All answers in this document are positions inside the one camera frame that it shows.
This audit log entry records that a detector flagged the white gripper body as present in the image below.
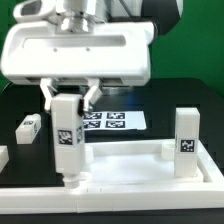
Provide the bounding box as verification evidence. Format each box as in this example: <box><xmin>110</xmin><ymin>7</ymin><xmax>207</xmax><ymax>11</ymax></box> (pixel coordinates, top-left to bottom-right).
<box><xmin>0</xmin><ymin>0</ymin><xmax>155</xmax><ymax>86</ymax></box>

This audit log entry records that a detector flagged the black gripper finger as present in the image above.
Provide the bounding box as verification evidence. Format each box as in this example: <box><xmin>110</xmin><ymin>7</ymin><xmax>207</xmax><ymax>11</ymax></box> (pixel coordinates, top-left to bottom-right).
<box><xmin>83</xmin><ymin>78</ymin><xmax>102</xmax><ymax>112</ymax></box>
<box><xmin>40</xmin><ymin>78</ymin><xmax>57</xmax><ymax>112</ymax></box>

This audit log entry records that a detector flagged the white desk top tray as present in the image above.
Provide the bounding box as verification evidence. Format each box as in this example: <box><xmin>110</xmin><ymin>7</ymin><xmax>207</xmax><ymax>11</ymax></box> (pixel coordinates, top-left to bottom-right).
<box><xmin>74</xmin><ymin>139</ymin><xmax>224</xmax><ymax>189</ymax></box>

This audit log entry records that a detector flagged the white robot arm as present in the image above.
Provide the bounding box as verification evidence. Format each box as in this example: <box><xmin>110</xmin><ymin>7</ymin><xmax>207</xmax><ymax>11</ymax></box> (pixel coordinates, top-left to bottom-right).
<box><xmin>0</xmin><ymin>0</ymin><xmax>183</xmax><ymax>111</ymax></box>

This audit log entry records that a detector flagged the fiducial marker sheet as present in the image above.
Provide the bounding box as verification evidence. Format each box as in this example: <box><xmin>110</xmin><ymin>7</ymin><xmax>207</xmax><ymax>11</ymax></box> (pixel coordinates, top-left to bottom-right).
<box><xmin>83</xmin><ymin>111</ymin><xmax>147</xmax><ymax>131</ymax></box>

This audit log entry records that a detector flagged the white block at left edge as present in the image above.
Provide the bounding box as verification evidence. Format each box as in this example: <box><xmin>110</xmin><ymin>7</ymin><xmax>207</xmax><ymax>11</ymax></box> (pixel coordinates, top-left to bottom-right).
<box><xmin>0</xmin><ymin>146</ymin><xmax>9</xmax><ymax>173</ymax></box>

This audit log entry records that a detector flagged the black cable bundle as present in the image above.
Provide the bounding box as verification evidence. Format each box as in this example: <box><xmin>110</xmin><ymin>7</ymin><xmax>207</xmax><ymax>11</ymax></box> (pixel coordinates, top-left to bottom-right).
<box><xmin>1</xmin><ymin>81</ymin><xmax>13</xmax><ymax>93</ymax></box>

